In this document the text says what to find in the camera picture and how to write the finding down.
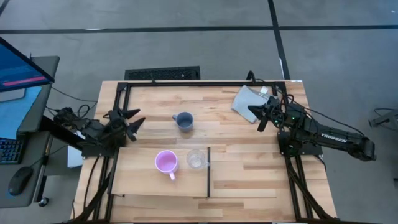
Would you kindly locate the grey mug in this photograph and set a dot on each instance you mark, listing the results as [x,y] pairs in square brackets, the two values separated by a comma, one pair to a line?
[184,120]

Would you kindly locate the black computer mouse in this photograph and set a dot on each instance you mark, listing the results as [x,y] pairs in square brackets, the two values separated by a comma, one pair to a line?
[20,181]

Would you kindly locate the clear glass cup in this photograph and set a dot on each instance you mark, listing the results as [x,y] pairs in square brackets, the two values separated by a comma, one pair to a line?
[196,158]

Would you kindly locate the grey desk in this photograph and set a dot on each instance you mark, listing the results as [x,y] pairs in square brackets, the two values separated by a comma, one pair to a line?
[45,67]

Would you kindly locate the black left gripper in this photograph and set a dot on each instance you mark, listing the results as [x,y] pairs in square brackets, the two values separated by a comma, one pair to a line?
[117,126]

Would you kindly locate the grey folded cloth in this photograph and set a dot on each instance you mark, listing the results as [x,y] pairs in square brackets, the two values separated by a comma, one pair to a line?
[245,102]

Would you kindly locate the pink mug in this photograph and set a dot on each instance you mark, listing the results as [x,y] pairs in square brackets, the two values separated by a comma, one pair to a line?
[166,161]

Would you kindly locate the computer monitor blue screen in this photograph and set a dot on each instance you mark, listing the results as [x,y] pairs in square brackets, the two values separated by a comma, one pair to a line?
[18,68]

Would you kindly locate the wooden shelf with black legs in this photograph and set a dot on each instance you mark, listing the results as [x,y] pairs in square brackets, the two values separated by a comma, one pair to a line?
[136,177]

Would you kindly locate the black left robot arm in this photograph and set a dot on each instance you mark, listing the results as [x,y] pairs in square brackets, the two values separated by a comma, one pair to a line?
[90,129]

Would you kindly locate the black caster wheel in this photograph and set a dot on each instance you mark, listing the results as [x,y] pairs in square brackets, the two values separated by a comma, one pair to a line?
[43,202]

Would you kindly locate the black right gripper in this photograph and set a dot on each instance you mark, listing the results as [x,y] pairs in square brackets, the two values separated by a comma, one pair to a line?
[278,112]

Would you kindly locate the black floor vent grille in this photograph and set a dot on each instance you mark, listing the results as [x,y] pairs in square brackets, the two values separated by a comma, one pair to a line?
[161,73]

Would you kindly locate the white box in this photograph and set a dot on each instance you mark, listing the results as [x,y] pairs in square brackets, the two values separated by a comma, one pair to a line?
[74,158]

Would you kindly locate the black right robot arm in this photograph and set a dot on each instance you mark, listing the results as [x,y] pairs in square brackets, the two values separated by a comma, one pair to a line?
[329,137]

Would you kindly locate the black floor stand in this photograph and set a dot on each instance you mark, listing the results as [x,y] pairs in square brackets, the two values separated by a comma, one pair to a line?
[384,118]

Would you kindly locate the black aluminium table frame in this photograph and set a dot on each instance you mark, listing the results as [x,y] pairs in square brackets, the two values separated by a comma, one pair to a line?
[202,84]

